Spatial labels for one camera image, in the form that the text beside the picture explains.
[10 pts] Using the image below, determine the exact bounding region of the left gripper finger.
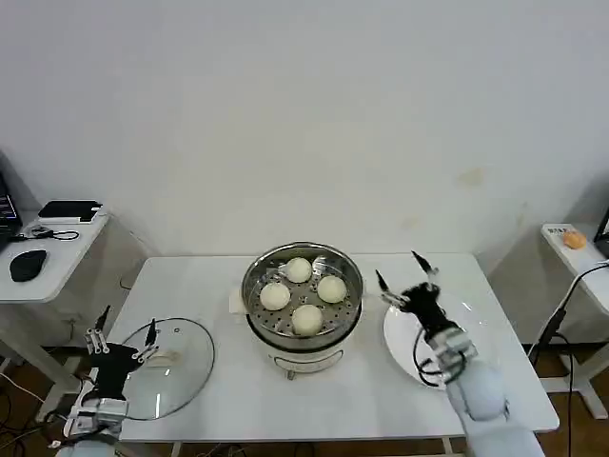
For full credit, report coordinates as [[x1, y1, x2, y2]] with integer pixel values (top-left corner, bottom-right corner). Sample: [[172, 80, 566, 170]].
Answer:
[[84, 305, 112, 356], [132, 318, 159, 364]]

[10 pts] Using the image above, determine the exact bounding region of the white work table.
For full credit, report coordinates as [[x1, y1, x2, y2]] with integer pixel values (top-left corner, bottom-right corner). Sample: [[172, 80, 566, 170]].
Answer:
[[65, 251, 561, 457]]

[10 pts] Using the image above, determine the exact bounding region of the steel steamer basket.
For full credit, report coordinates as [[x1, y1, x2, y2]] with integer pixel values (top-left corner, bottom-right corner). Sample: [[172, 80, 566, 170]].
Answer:
[[241, 242, 365, 338]]

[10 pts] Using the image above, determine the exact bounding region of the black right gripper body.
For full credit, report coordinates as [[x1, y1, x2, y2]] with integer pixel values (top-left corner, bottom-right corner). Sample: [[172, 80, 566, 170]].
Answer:
[[399, 281, 452, 335]]

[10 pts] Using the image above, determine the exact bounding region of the black laptop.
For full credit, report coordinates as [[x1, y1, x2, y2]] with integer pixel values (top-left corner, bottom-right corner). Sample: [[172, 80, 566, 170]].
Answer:
[[0, 150, 25, 252]]

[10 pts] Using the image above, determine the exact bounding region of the white side desk with label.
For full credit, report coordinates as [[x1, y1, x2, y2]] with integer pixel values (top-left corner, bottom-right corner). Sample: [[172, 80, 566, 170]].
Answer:
[[540, 222, 609, 421]]

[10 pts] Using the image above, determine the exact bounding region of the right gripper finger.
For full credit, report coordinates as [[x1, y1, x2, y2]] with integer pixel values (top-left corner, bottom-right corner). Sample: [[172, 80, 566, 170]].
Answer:
[[375, 269, 409, 309], [411, 250, 442, 292]]

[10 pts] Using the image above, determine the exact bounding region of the black monitor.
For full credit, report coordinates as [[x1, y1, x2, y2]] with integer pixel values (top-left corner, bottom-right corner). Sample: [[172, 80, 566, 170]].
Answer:
[[592, 203, 609, 261]]

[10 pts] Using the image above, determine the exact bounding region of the white steamed bun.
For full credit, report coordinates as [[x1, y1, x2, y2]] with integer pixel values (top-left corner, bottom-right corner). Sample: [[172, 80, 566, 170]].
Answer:
[[290, 304, 324, 336], [259, 282, 292, 312], [285, 256, 314, 284], [316, 275, 347, 305]]

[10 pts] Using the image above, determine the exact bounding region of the black flat case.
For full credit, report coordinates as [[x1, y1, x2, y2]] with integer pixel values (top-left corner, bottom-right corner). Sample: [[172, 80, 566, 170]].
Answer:
[[37, 199, 104, 222]]

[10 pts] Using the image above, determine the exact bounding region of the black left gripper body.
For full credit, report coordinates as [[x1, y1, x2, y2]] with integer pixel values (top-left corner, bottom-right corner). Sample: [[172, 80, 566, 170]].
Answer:
[[89, 343, 142, 402]]

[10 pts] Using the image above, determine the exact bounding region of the white electric pot base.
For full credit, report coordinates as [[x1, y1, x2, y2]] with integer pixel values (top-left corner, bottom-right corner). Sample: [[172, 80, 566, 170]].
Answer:
[[246, 299, 363, 382]]

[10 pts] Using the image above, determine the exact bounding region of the white side desk with mouse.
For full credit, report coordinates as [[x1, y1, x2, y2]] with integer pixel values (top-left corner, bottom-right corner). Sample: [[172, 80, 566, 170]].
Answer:
[[0, 208, 111, 423]]

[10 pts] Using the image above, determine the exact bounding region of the round glass lid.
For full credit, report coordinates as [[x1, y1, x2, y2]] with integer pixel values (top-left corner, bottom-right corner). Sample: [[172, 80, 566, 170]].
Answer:
[[111, 316, 217, 422]]

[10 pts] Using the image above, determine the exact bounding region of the black cable with adapter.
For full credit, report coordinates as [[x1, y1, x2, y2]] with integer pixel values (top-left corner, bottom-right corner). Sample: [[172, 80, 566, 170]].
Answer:
[[9, 227, 80, 242]]

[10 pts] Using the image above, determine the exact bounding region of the black computer mouse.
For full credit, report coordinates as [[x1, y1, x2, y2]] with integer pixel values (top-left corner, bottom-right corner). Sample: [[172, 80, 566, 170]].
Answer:
[[9, 248, 49, 283]]

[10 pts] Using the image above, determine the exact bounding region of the white plate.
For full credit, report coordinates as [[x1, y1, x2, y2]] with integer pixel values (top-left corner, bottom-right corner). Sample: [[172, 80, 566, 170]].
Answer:
[[383, 289, 501, 389]]

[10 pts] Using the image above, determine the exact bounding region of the thick black power cable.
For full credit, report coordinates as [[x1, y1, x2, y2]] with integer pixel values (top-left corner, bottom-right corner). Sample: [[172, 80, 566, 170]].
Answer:
[[525, 263, 609, 397]]

